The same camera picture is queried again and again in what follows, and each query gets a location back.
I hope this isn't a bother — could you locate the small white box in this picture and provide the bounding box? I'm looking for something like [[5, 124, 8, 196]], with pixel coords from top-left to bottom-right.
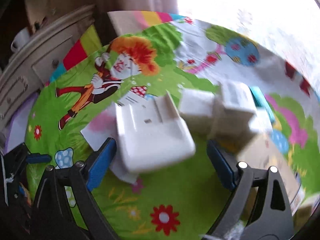
[[178, 88, 215, 118]]

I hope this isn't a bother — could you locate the teal and white box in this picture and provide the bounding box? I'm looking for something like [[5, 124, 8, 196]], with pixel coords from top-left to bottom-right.
[[249, 86, 276, 124]]

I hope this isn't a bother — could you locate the green cartoon bedsheet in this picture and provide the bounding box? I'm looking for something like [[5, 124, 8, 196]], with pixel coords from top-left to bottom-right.
[[25, 18, 319, 239]]

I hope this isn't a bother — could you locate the cream drawer cabinet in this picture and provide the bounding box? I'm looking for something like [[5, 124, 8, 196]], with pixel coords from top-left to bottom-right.
[[1, 5, 95, 129]]

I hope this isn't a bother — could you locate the white printed cardboard box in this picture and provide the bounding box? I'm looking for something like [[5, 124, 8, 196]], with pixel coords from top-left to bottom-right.
[[209, 80, 256, 138]]

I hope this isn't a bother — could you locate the large brown cardboard box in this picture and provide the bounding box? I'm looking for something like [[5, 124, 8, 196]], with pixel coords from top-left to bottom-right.
[[236, 133, 305, 214]]

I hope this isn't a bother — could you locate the white mug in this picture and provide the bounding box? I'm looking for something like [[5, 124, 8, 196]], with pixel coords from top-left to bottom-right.
[[11, 27, 31, 53]]

